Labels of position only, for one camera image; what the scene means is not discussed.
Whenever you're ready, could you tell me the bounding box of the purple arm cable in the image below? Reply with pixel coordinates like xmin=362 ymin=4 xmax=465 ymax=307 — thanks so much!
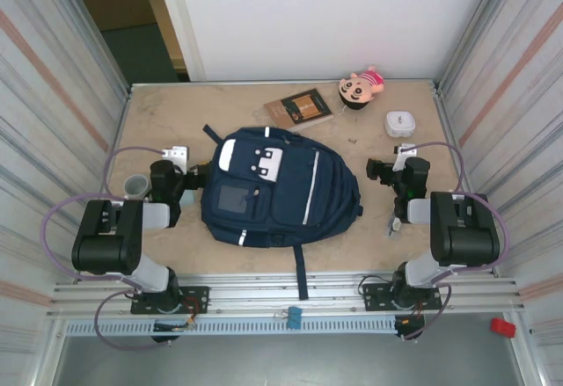
xmin=402 ymin=141 xmax=512 ymax=343
xmin=40 ymin=146 xmax=171 ymax=352

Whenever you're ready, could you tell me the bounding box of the navy blue student backpack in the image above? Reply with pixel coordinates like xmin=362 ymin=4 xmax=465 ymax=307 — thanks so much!
xmin=201 ymin=124 xmax=365 ymax=302

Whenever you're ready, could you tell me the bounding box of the white door frame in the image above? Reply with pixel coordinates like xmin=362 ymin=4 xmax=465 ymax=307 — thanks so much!
xmin=151 ymin=0 xmax=208 ymax=83

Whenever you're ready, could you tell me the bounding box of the plush doll with pink body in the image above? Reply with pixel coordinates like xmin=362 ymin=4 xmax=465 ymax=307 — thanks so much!
xmin=337 ymin=64 xmax=385 ymax=114

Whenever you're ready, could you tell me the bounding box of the white round container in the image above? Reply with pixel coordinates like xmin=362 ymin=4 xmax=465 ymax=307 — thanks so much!
xmin=384 ymin=110 xmax=418 ymax=139

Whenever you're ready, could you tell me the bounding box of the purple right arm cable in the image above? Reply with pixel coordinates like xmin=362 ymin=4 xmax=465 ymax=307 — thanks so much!
xmin=402 ymin=141 xmax=512 ymax=343

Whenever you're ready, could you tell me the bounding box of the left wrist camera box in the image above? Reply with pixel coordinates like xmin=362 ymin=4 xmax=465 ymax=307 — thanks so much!
xmin=160 ymin=145 xmax=190 ymax=163

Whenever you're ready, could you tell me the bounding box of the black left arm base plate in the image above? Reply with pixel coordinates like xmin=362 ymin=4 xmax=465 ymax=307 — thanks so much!
xmin=130 ymin=286 xmax=210 ymax=316

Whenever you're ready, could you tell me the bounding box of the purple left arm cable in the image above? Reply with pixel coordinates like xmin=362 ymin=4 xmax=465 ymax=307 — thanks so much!
xmin=40 ymin=146 xmax=171 ymax=352

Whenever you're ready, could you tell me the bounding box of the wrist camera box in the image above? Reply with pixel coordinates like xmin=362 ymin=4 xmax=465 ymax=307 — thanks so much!
xmin=160 ymin=145 xmax=190 ymax=163
xmin=392 ymin=142 xmax=419 ymax=171

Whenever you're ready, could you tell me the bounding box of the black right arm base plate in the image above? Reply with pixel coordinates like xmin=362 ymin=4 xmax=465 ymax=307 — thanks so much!
xmin=362 ymin=282 xmax=443 ymax=315

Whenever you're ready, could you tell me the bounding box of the brown cover book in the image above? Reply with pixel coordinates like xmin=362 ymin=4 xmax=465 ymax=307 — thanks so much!
xmin=262 ymin=87 xmax=335 ymax=131

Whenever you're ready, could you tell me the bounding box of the small white stationery tool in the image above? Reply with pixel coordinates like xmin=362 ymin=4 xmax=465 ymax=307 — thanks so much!
xmin=382 ymin=214 xmax=404 ymax=240

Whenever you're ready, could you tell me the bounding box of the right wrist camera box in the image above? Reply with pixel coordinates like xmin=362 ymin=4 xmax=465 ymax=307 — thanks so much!
xmin=392 ymin=142 xmax=419 ymax=171

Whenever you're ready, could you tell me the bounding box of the red plastic block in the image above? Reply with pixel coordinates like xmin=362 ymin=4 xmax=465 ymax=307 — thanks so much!
xmin=490 ymin=317 xmax=516 ymax=339

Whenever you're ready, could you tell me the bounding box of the grey plastic cup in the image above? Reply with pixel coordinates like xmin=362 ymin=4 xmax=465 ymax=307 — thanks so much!
xmin=123 ymin=173 xmax=150 ymax=198

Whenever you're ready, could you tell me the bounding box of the aluminium table frame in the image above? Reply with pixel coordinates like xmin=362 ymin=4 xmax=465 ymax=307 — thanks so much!
xmin=51 ymin=78 xmax=527 ymax=321

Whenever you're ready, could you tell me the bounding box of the blue binder clip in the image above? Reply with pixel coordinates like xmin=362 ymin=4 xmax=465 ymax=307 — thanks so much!
xmin=274 ymin=305 xmax=304 ymax=330

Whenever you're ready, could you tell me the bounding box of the white slotted cable duct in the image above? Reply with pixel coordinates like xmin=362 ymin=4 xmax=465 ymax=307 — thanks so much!
xmin=65 ymin=318 xmax=399 ymax=338

